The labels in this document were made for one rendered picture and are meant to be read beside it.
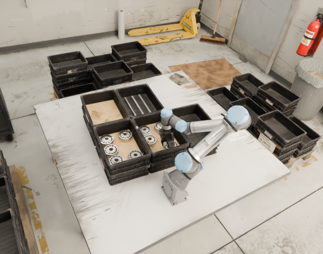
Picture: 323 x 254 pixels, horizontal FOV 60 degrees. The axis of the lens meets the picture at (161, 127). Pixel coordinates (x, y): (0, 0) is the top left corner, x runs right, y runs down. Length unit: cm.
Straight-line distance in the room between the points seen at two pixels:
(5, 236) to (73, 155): 68
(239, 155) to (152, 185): 78
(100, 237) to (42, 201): 117
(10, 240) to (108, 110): 116
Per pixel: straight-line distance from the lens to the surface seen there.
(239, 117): 166
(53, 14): 506
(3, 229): 227
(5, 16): 496
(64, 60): 377
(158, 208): 195
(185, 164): 170
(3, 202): 253
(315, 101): 411
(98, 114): 237
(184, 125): 180
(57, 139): 240
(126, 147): 210
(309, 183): 351
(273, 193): 321
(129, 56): 372
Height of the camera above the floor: 237
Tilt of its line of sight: 43 degrees down
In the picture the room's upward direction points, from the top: 7 degrees clockwise
